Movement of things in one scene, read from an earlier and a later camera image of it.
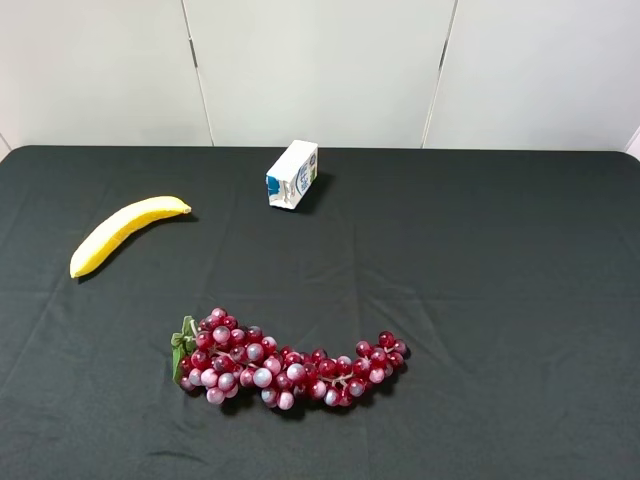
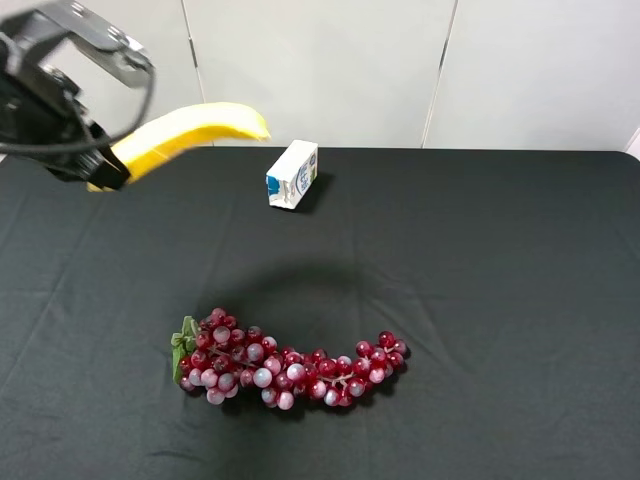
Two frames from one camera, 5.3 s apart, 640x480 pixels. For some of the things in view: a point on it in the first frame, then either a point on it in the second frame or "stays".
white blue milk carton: (292, 173) stays
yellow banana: (104, 236) -> (236, 118)
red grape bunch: (224, 359) stays
